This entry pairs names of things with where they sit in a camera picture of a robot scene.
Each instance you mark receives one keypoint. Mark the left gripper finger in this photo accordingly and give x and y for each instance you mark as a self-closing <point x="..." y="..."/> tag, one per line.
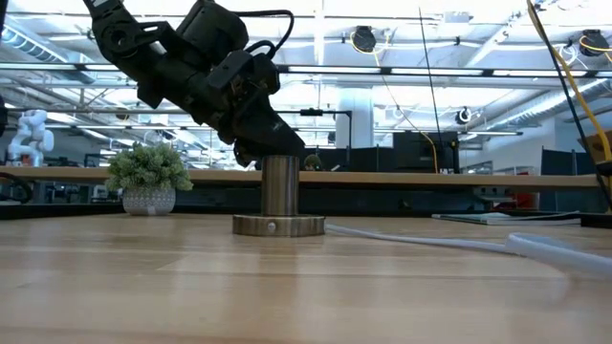
<point x="247" y="160"/>
<point x="263" y="129"/>

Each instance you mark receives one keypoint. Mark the brass lamp socket base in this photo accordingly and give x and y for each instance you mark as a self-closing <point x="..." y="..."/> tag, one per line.
<point x="279" y="191"/>

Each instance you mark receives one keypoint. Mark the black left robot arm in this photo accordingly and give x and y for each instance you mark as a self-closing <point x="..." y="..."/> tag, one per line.
<point x="112" y="21"/>

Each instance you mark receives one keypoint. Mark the green potted succulent plant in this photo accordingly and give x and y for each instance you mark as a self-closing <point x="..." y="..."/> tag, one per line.
<point x="148" y="167"/>

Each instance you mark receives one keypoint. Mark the black under-desk panel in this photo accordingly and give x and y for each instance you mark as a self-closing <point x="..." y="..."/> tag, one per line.
<point x="358" y="198"/>

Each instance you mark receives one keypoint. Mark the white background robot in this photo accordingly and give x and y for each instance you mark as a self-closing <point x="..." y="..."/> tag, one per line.
<point x="31" y="138"/>

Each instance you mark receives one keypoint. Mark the beige wooden desk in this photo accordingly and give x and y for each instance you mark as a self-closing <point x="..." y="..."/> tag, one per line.
<point x="430" y="179"/>

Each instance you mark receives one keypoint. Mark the Yellowstone waterfall book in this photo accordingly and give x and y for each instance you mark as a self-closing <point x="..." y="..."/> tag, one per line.
<point x="502" y="219"/>

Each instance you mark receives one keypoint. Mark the red object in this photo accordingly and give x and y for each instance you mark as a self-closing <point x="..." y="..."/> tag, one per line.
<point x="518" y="201"/>

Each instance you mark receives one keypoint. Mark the brown cardboard box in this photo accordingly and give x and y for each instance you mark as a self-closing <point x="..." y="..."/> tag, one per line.
<point x="597" y="145"/>

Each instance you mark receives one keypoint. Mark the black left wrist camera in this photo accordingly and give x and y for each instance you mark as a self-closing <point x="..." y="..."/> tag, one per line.
<point x="258" y="76"/>

